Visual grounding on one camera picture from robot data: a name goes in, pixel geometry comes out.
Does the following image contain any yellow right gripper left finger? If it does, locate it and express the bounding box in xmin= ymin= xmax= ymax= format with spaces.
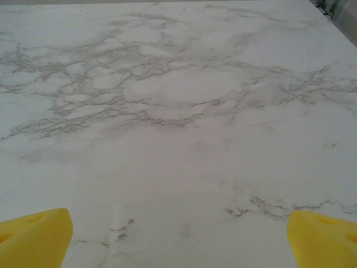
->
xmin=0 ymin=207 xmax=74 ymax=268

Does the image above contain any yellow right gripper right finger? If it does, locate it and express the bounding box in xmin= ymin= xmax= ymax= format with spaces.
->
xmin=286 ymin=209 xmax=357 ymax=268

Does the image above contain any aluminium side rail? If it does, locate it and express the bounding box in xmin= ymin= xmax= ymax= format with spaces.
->
xmin=314 ymin=0 xmax=357 ymax=45

